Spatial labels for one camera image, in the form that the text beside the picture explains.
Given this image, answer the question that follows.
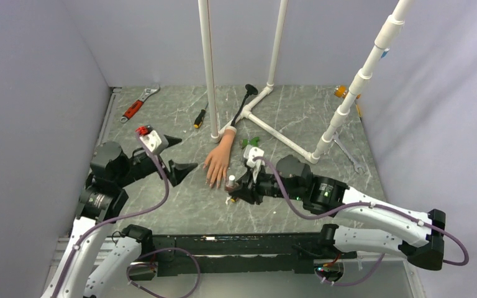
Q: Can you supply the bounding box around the orange yellow tool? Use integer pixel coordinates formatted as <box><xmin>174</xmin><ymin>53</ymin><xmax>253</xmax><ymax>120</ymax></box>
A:
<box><xmin>334</xmin><ymin>85</ymin><xmax>362</xmax><ymax>118</ymax></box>

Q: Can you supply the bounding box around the black yellow screwdriver far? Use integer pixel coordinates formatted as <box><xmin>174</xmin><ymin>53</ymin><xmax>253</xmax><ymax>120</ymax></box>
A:
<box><xmin>193</xmin><ymin>102</ymin><xmax>209</xmax><ymax>129</ymax></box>

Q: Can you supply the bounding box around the black suction mount stalk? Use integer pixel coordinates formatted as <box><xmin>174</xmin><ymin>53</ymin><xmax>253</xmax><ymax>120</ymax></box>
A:
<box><xmin>230</xmin><ymin>84</ymin><xmax>258</xmax><ymax>127</ymax></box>

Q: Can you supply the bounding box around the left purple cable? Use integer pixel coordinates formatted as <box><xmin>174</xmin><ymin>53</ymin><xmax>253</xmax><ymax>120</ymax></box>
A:
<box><xmin>51</xmin><ymin>140</ymin><xmax>201</xmax><ymax>298</ymax></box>

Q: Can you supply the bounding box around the white PVC pipe frame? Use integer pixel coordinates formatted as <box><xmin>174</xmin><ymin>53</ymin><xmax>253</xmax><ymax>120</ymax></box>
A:
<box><xmin>198</xmin><ymin>0</ymin><xmax>322</xmax><ymax>165</ymax></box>

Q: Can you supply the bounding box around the red adjustable wrench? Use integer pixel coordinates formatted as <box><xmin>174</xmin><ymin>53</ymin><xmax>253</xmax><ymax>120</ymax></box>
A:
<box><xmin>120</xmin><ymin>84</ymin><xmax>161</xmax><ymax>124</ymax></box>

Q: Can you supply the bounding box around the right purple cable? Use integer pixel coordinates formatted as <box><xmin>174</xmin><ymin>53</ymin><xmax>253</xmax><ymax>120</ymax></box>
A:
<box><xmin>255</xmin><ymin>156</ymin><xmax>470</xmax><ymax>288</ymax></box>

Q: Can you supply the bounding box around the green hose nozzle fitting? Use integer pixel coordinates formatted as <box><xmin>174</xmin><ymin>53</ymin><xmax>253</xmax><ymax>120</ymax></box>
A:
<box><xmin>240</xmin><ymin>137</ymin><xmax>260</xmax><ymax>149</ymax></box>

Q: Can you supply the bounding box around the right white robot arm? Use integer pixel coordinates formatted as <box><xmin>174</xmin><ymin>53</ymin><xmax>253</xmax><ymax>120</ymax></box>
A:
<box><xmin>225</xmin><ymin>155</ymin><xmax>446</xmax><ymax>271</ymax></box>

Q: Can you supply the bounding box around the silver combination wrench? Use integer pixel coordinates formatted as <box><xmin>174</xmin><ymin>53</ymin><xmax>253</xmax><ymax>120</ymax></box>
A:
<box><xmin>332</xmin><ymin>132</ymin><xmax>365</xmax><ymax>174</ymax></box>

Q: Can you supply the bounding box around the mannequin practice hand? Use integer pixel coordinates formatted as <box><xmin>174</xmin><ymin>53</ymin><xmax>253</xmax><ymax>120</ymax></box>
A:
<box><xmin>203</xmin><ymin>126</ymin><xmax>237</xmax><ymax>188</ymax></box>

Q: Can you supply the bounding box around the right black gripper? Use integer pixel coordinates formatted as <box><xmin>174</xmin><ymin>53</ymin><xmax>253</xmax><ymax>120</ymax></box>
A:
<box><xmin>229</xmin><ymin>161</ymin><xmax>304</xmax><ymax>204</ymax></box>

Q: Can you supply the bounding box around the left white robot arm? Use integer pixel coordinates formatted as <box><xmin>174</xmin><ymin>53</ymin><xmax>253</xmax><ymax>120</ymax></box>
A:
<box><xmin>42</xmin><ymin>126</ymin><xmax>197</xmax><ymax>297</ymax></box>

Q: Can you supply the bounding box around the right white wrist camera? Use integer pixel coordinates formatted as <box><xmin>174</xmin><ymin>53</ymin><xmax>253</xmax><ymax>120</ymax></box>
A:
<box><xmin>243</xmin><ymin>145</ymin><xmax>264</xmax><ymax>183</ymax></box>

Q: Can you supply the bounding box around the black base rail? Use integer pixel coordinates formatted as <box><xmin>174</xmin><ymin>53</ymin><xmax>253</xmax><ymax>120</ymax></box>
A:
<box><xmin>121</xmin><ymin>224</ymin><xmax>357</xmax><ymax>281</ymax></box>

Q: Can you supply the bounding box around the white angled PVC pole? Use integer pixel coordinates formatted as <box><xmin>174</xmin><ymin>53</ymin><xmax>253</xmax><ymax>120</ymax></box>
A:
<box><xmin>310</xmin><ymin>0</ymin><xmax>413</xmax><ymax>164</ymax></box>

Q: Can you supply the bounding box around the purple cable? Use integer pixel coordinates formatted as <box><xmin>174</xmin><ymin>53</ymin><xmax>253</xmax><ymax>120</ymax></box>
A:
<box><xmin>51</xmin><ymin>140</ymin><xmax>201</xmax><ymax>298</ymax></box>
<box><xmin>255</xmin><ymin>156</ymin><xmax>470</xmax><ymax>288</ymax></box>

